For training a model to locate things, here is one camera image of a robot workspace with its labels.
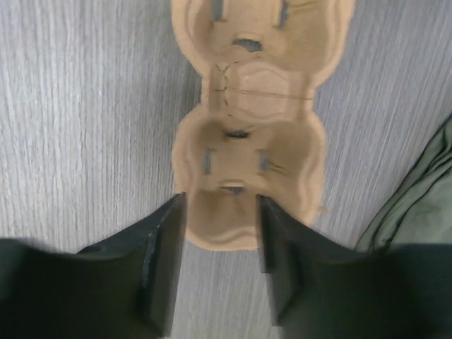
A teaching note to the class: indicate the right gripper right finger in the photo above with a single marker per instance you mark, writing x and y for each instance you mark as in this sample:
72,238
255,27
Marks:
321,289

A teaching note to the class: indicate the olive green folded cloth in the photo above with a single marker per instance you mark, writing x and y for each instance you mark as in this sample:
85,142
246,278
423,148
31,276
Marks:
420,210

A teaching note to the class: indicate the cardboard cup carrier tray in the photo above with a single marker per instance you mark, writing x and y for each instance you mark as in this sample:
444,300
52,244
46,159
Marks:
254,131

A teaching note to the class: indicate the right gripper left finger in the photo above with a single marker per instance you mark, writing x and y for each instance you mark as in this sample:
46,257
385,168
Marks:
124,286

